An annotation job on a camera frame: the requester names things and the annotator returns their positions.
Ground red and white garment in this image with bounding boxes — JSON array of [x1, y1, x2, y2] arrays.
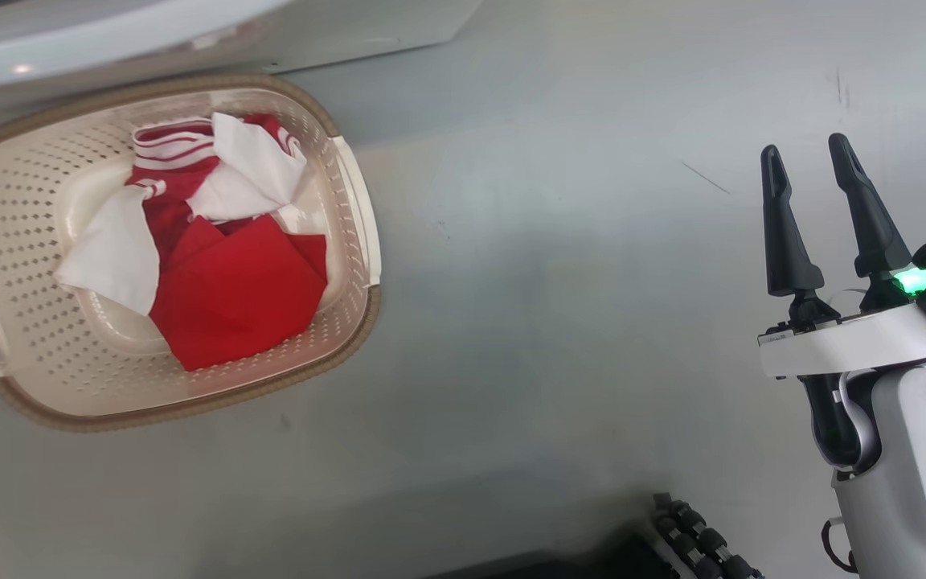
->
[[53, 113, 330, 372]]

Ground cream basket with brown rim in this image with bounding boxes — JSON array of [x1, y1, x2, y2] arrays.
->
[[0, 74, 383, 433]]

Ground white front-load washing machine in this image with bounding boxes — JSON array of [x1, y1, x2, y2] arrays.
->
[[0, 0, 485, 138]]

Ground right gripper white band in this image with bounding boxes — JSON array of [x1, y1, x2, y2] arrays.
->
[[759, 133, 926, 379]]

